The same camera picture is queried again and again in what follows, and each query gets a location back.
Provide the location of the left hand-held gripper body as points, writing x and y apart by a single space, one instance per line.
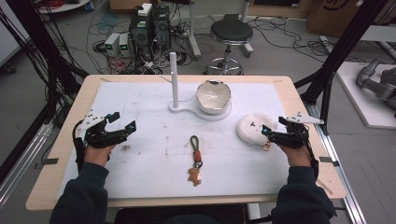
96 137

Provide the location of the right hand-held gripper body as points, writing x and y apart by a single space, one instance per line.
292 138

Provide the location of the person's left hand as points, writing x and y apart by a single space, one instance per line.
97 155

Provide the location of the person's right hand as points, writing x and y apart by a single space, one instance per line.
297 157

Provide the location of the wooden table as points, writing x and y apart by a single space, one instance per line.
76 130

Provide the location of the white table mat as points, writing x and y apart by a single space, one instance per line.
149 149

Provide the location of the black tape strip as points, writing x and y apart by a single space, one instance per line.
328 160
50 161

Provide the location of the white eggshell bowl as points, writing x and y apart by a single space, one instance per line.
213 95

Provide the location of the grey power supply unit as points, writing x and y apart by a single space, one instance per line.
111 43
124 44

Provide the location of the white floor board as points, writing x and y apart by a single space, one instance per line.
358 99

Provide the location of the black computer tower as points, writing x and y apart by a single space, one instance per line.
148 31

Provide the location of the person's lap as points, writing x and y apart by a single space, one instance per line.
180 216

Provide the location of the black round stool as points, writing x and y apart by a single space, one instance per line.
231 31

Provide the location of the cardboard box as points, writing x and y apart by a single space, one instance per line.
339 15

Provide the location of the white stand with post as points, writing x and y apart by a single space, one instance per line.
174 84

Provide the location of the aluminium rail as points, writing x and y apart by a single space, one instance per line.
21 161
342 174

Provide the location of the black frame post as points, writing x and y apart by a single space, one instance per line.
46 53
342 46

